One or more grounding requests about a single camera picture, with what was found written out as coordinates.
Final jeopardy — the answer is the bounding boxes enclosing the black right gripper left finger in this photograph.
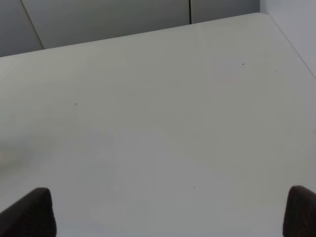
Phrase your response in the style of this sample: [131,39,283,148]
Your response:
[0,188,57,237]

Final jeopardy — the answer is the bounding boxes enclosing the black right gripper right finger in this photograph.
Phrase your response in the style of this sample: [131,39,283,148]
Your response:
[282,186,316,237]

